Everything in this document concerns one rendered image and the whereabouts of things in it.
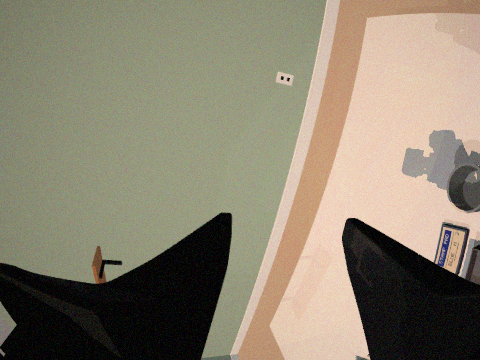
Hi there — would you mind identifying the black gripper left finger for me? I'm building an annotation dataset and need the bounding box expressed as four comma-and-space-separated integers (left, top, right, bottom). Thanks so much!
0, 213, 232, 360

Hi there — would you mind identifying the dark grey stamp pad tin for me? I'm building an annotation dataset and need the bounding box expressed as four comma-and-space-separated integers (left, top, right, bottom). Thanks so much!
435, 224, 471, 276

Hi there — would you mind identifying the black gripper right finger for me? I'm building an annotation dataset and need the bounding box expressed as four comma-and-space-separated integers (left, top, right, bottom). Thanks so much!
341, 217, 480, 360

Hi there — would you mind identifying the grey mug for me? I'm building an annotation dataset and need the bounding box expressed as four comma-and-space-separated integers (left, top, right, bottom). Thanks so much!
447, 163, 480, 213

